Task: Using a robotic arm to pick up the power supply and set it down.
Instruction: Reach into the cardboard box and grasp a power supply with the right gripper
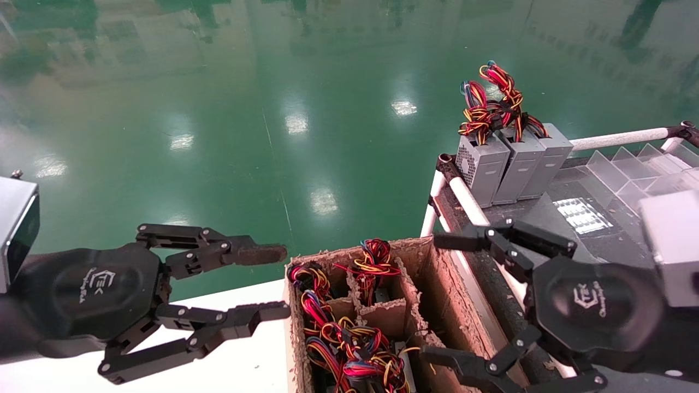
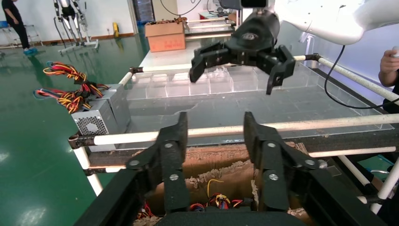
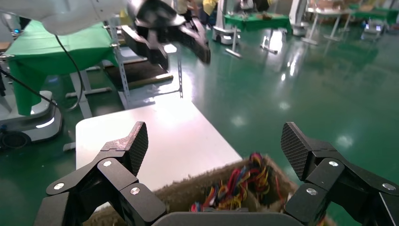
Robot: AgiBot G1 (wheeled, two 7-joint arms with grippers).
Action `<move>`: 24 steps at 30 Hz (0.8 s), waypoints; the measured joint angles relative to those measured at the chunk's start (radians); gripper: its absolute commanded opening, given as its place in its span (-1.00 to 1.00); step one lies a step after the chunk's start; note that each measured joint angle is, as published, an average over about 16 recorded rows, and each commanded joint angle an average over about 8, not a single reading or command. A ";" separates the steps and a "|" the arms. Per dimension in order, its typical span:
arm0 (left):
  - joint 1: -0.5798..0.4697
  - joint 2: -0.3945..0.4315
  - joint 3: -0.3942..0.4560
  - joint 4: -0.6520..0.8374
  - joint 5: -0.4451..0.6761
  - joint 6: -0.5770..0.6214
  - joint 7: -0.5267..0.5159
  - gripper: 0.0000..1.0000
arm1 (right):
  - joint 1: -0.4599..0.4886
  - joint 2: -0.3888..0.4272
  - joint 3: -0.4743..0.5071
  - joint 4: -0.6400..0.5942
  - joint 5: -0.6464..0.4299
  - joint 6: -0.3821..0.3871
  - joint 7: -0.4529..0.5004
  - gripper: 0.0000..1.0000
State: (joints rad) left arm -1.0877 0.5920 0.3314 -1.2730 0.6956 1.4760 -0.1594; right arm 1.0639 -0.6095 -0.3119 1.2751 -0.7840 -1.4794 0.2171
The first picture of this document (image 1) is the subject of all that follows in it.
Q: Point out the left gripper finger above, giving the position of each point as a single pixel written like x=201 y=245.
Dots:
x=240 y=252

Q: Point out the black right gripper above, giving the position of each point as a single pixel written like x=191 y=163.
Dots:
x=595 y=311

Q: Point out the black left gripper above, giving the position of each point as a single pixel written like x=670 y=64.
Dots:
x=82 y=292

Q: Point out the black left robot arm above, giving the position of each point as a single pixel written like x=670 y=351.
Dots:
x=8 y=333

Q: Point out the worn cardboard divider box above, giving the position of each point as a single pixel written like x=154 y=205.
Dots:
x=437 y=289

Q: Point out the clear acrylic divider tray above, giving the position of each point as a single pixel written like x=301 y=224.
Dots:
x=628 y=174

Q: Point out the short white frame pipe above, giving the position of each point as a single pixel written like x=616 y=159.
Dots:
x=430 y=218

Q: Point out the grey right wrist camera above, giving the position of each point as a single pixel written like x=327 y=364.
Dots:
x=674 y=245

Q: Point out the white frame pipe black joint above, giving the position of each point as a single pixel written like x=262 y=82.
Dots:
x=617 y=140

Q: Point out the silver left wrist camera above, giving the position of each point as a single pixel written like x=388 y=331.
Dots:
x=13 y=218

